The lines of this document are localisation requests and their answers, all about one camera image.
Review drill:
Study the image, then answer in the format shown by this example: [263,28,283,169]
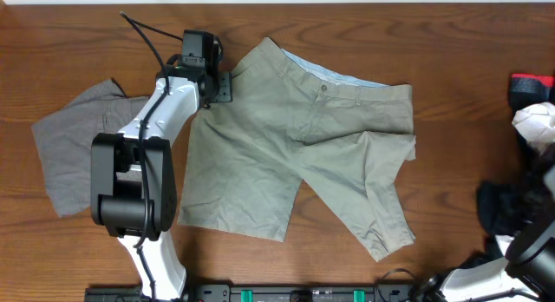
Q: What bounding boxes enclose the khaki shorts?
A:
[178,38,416,260]

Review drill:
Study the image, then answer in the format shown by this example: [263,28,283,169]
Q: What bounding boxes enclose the white shirt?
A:
[495,102,554,261]

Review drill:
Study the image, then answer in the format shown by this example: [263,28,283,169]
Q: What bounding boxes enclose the black garment with red band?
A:
[459,72,555,268]

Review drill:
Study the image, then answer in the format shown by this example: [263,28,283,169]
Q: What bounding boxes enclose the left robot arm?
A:
[84,30,232,301]

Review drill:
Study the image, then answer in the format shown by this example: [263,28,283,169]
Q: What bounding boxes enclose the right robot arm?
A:
[412,216,554,302]

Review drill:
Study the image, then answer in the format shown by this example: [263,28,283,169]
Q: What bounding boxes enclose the folded grey shorts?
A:
[32,79,148,217]

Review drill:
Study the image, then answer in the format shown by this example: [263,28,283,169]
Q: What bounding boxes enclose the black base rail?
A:
[83,282,421,302]

